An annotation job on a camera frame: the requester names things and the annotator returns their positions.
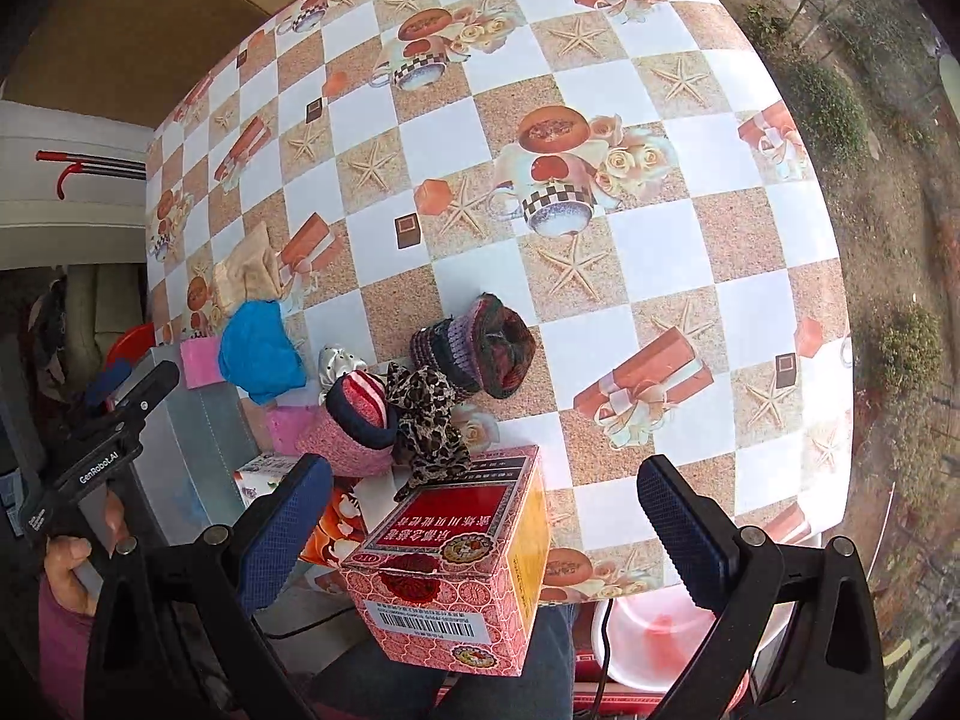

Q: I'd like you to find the beige knitted sock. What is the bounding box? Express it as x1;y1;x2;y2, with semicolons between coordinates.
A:
213;221;285;317

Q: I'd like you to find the purple knitted hat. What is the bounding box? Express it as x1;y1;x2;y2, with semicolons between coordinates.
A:
410;293;537;401

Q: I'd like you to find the left hand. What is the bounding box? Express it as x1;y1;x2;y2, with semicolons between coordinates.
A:
44;488;130;617

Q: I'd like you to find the white storage box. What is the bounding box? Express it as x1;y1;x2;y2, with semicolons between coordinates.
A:
133;383;260;544

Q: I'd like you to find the red plastic stool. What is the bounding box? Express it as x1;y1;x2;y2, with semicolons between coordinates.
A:
104;322;155;369

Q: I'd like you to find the pink plastic basin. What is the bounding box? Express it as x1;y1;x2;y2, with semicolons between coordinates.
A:
589;583;796;694

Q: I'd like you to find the pink sponge upright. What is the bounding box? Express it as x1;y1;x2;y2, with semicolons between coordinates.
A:
179;337;224;390

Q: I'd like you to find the pink striped sock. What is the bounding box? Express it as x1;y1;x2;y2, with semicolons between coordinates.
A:
296;369;398;479

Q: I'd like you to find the blue crumpled cloth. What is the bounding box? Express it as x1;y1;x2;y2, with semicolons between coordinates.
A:
218;301;308;405

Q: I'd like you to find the red patterned carton box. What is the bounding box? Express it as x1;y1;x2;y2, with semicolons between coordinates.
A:
340;445;550;676

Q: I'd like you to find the white polka dot scrunchie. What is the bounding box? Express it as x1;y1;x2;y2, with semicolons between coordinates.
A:
317;344;368;400

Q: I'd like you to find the leopard print scrunchie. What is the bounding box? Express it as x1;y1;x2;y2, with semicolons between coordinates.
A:
386;362;470;502

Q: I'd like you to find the white cabinet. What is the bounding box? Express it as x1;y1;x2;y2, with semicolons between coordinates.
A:
2;101;153;270

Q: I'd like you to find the brown cardboard panel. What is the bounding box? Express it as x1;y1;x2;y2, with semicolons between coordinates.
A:
2;0;291;128

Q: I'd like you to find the checkered patterned tablecloth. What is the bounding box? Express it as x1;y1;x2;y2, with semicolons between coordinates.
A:
146;0;853;601

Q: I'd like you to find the black cable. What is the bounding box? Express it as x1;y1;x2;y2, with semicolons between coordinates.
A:
584;598;619;720

